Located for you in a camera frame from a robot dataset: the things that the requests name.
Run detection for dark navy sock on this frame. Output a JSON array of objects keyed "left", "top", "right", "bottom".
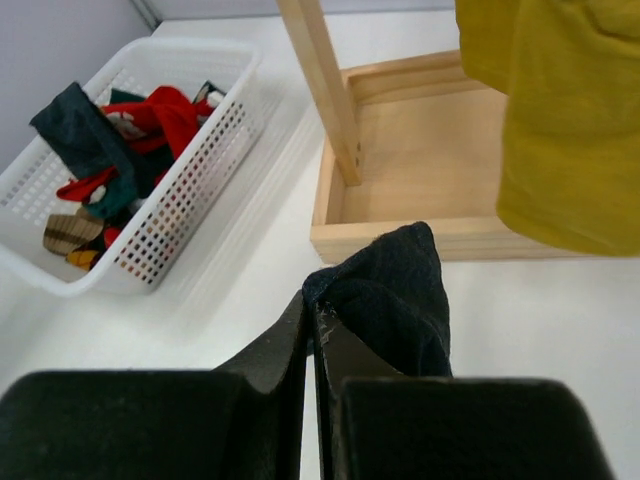
[{"left": 302, "top": 222, "right": 453, "bottom": 377}]

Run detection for red sock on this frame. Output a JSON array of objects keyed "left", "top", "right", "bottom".
[
  {"left": 56, "top": 167, "right": 119, "bottom": 204},
  {"left": 100, "top": 86, "right": 221, "bottom": 160}
]

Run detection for dark green sock in bin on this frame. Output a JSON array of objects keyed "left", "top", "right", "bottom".
[{"left": 89, "top": 87, "right": 174, "bottom": 220}]

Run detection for mustard yellow sock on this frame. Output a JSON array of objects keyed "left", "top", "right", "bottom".
[{"left": 455, "top": 1, "right": 639, "bottom": 257}]

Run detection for wooden hanger rack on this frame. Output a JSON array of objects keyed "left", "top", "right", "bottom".
[{"left": 279, "top": 1, "right": 564, "bottom": 264}]

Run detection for brown patterned socks in bin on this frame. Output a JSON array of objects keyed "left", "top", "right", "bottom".
[{"left": 42, "top": 206, "right": 132, "bottom": 272}]

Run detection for clear plastic bin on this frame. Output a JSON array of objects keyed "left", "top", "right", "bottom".
[{"left": 1, "top": 38, "right": 264, "bottom": 296}]

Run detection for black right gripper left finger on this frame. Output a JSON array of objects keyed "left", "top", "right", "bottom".
[{"left": 1, "top": 295, "right": 306, "bottom": 479}]

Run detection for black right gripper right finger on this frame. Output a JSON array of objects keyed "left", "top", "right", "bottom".
[{"left": 312, "top": 309, "right": 614, "bottom": 479}]

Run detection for dark teal Santa sock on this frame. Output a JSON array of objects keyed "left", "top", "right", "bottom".
[{"left": 29, "top": 82, "right": 141, "bottom": 193}]

